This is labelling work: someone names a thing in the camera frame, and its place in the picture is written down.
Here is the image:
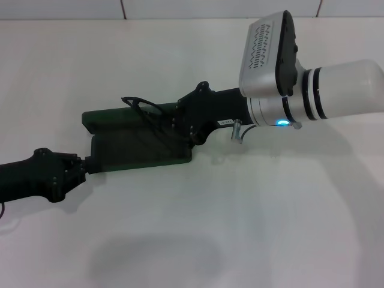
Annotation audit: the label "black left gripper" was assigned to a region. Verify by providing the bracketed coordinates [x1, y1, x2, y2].
[0, 147, 100, 204]

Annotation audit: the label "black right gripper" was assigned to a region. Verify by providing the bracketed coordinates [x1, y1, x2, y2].
[161, 80, 256, 145]

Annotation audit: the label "green glasses case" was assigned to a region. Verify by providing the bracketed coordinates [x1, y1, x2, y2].
[81, 101, 193, 175]

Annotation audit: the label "black round glasses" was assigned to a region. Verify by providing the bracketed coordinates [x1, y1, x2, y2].
[121, 95, 181, 145]

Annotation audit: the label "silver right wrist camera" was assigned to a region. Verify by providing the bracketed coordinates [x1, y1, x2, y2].
[238, 10, 305, 98]

